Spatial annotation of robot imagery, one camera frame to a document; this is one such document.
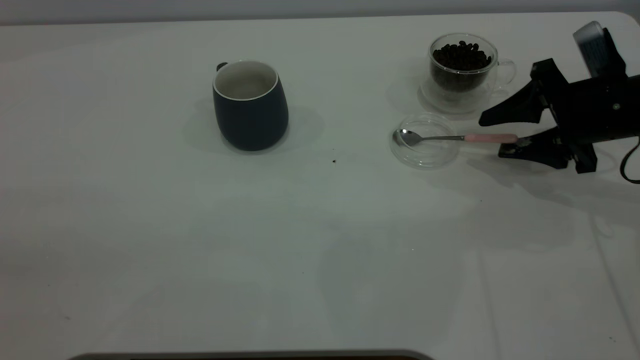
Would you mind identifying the clear glass lid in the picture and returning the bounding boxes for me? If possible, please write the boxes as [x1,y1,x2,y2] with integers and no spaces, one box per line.
[389,113,462,170]

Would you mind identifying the dark coffee beans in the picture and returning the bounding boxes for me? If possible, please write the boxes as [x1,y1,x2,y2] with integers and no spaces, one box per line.
[431,41,493,93]

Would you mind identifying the metal spoon with pink handle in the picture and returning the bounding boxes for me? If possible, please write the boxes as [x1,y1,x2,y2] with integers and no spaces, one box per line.
[392,128,521,147]

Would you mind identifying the clear glass cup with handle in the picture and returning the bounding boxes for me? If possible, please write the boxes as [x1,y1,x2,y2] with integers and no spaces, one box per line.
[419,33,517,115]

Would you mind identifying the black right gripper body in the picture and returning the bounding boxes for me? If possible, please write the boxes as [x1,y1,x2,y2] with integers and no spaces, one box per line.
[552,75,640,146]

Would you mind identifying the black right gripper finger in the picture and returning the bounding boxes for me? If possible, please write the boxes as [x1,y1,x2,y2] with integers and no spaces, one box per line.
[478,58,568,127]
[497,126,599,175]

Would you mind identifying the dark grey ceramic mug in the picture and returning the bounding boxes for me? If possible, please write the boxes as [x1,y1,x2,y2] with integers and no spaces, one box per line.
[212,60,290,152]

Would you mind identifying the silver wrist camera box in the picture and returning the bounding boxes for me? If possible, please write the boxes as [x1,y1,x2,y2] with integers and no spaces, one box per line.
[572,21,628,80]

